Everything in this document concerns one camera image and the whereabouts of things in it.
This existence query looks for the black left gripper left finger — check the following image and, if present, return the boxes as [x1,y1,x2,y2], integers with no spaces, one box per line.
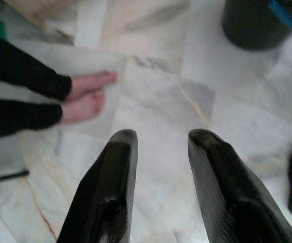
[56,128,139,243]

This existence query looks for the black rubbish bin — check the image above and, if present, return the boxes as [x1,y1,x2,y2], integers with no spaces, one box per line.
[221,0,292,52]

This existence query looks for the person's bare foot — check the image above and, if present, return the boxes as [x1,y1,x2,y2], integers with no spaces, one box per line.
[59,89,106,125]
[66,70,118,100]

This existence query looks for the thin black rod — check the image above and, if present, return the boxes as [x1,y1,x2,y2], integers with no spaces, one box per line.
[0,170,30,186]

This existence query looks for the blue bin liner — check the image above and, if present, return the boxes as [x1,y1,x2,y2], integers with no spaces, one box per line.
[269,0,292,29]

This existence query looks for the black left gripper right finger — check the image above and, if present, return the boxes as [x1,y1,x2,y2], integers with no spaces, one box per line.
[187,128,292,243]

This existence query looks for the person's leg black trousers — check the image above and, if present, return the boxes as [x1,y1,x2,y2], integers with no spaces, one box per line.
[0,27,73,101]
[0,98,63,140]

